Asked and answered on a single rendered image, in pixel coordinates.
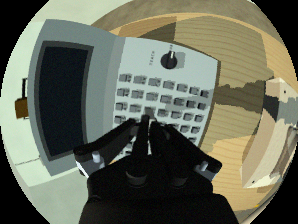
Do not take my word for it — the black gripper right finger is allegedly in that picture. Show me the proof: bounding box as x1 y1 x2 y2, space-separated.
148 109 222 186

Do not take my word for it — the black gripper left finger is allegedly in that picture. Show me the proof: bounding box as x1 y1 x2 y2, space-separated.
73 108 150 185

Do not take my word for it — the dark grey cabinet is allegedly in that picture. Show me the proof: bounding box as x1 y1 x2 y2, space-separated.
15 19 218 177

